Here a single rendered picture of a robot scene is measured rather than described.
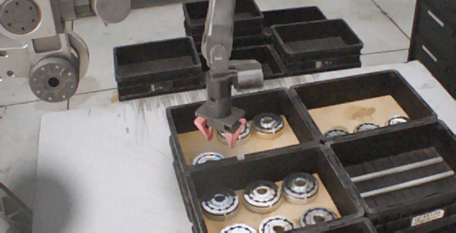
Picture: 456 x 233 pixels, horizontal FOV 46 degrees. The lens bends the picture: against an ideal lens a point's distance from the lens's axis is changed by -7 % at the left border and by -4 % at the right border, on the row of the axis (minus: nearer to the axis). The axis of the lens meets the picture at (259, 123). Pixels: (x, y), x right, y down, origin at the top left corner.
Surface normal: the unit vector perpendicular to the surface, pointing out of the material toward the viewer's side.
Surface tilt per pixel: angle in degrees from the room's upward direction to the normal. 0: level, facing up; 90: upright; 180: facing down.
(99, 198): 0
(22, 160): 0
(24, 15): 90
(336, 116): 0
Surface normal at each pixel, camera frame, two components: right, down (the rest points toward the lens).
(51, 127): 0.00, -0.79
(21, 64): 0.25, 0.58
